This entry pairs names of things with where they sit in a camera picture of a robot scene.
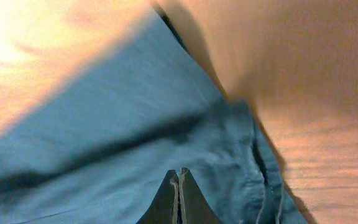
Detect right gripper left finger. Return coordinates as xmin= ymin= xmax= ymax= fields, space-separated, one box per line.
xmin=137 ymin=170 xmax=179 ymax=224

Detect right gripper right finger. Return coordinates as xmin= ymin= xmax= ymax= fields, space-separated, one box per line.
xmin=179 ymin=167 xmax=223 ymax=224

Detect navy blue shorts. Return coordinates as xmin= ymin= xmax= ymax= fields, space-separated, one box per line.
xmin=0 ymin=11 xmax=305 ymax=223

